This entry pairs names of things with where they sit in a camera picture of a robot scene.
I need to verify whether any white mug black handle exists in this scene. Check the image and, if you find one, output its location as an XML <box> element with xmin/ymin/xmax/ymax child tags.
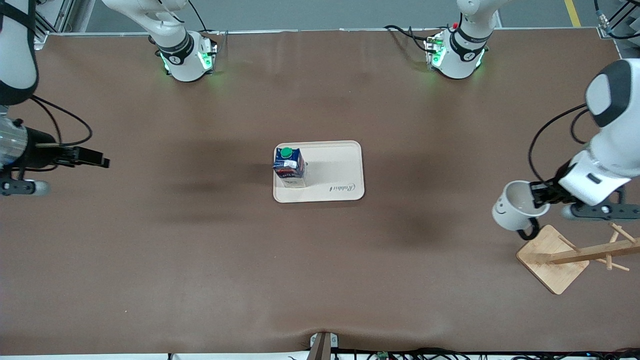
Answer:
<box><xmin>491</xmin><ymin>180</ymin><xmax>551</xmax><ymax>241</ymax></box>

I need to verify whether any blue milk carton green cap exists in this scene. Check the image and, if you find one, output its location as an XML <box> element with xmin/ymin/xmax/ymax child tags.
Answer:
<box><xmin>272</xmin><ymin>146</ymin><xmax>307</xmax><ymax>189</ymax></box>

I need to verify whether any wooden cup rack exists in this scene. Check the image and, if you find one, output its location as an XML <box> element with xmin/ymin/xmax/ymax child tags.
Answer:
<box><xmin>516</xmin><ymin>222</ymin><xmax>640</xmax><ymax>295</ymax></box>

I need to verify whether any cream rabbit print tray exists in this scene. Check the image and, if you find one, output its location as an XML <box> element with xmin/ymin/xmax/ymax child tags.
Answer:
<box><xmin>273</xmin><ymin>140</ymin><xmax>365</xmax><ymax>204</ymax></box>

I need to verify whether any aluminium frame profile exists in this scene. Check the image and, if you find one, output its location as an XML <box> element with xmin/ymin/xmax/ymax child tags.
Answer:
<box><xmin>32</xmin><ymin>0</ymin><xmax>76</xmax><ymax>48</ymax></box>
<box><xmin>595</xmin><ymin>0</ymin><xmax>640</xmax><ymax>46</ymax></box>

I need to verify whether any black arm base cable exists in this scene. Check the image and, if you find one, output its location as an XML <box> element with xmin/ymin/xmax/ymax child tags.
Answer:
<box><xmin>384</xmin><ymin>25</ymin><xmax>432</xmax><ymax>53</ymax></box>
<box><xmin>187</xmin><ymin>0</ymin><xmax>221</xmax><ymax>36</ymax></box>

